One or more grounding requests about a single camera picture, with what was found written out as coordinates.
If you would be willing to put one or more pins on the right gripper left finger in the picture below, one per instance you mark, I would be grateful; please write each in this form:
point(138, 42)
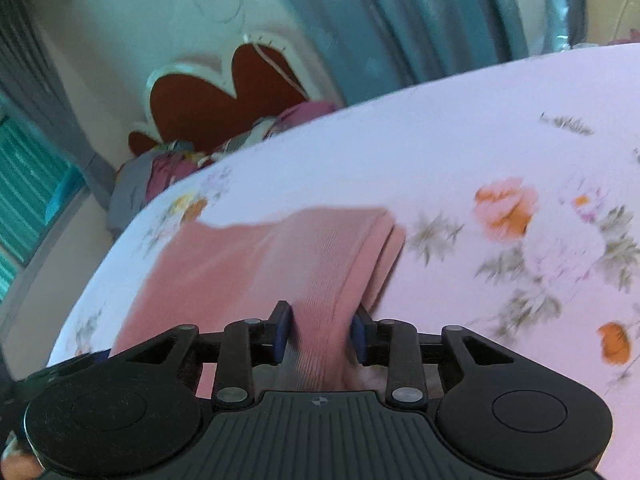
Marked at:
point(244, 345)

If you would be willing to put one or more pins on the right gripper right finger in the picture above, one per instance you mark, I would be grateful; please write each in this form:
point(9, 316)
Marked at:
point(394, 345)

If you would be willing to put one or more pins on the pink knit garment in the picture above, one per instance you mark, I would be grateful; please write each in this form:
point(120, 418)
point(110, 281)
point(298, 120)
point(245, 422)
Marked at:
point(324, 262)

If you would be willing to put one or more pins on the pile of bedding clothes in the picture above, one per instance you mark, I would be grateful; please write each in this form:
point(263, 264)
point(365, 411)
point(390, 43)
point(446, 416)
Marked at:
point(147, 175)

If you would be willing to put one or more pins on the floral white bed sheet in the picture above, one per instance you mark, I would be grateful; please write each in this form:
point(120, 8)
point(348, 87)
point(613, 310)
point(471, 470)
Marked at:
point(518, 187)

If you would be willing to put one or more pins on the teal window blind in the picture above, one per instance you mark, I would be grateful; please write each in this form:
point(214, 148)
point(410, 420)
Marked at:
point(36, 186)

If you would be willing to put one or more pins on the red heart-shaped headboard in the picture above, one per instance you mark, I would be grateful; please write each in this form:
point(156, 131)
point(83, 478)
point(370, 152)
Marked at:
point(261, 75)

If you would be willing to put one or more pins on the teal blue curtain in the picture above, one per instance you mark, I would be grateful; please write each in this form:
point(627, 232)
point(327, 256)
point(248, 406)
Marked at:
point(374, 47)

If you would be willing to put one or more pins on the cream arched headboard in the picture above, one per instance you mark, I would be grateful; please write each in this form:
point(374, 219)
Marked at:
point(612, 22)

